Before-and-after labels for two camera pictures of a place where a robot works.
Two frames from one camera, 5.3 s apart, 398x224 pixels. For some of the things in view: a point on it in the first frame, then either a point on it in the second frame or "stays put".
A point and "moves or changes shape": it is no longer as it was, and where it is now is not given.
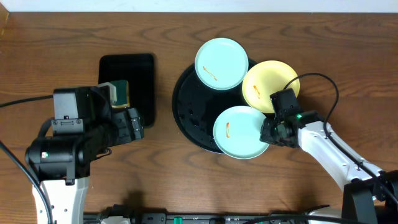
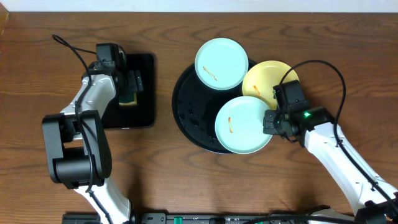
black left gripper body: [131, 123] to [132, 84]
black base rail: [202, 218] stays put
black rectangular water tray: [139, 71] stays put
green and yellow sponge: [123, 95] moves or changes shape
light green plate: [221, 63] stays put
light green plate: [237, 131] moves or changes shape
